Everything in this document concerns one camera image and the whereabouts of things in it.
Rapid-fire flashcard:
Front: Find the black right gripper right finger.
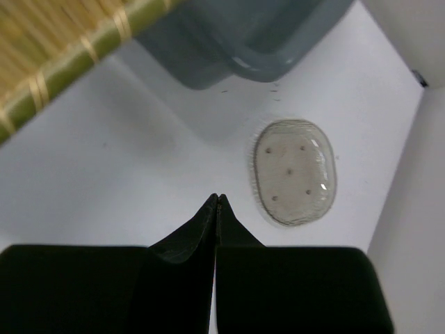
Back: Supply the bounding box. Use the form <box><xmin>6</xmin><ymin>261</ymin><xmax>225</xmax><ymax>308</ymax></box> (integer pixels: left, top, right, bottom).
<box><xmin>216</xmin><ymin>196</ymin><xmax>394</xmax><ymax>333</ymax></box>

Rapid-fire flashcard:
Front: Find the grey plastic bin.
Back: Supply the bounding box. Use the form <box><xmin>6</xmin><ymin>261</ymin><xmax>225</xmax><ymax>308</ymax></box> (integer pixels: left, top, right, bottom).
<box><xmin>136</xmin><ymin>0</ymin><xmax>352</xmax><ymax>90</ymax></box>

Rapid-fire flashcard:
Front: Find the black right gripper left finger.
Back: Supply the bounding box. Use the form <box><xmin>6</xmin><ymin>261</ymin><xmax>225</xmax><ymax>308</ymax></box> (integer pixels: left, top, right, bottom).
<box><xmin>1</xmin><ymin>195</ymin><xmax>218</xmax><ymax>333</ymax></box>

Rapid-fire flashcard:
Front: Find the bamboo woven mat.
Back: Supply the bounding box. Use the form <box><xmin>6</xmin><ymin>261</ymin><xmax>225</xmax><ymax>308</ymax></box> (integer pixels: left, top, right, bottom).
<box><xmin>1</xmin><ymin>0</ymin><xmax>180</xmax><ymax>143</ymax></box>

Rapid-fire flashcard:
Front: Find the clear glass oval dish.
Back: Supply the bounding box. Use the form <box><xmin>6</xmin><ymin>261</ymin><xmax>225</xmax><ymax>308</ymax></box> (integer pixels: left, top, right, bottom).
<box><xmin>249</xmin><ymin>118</ymin><xmax>338</xmax><ymax>228</ymax></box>

